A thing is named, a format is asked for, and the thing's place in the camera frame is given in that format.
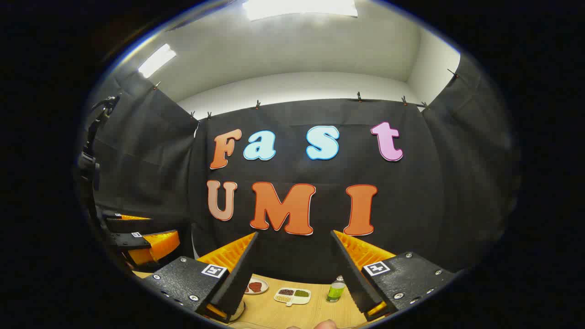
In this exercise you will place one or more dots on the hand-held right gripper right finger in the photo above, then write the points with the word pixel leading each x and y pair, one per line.
pixel 354 278

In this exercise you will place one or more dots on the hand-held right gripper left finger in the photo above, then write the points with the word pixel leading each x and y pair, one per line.
pixel 237 278

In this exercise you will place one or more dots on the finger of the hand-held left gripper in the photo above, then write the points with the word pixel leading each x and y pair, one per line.
pixel 157 246
pixel 130 225

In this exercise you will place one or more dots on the white plate with red meat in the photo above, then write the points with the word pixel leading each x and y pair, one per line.
pixel 257 287

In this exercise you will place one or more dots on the green label bottle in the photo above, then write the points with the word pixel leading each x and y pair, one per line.
pixel 335 291

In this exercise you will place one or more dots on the white divided bean dish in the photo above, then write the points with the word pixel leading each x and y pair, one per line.
pixel 292 296

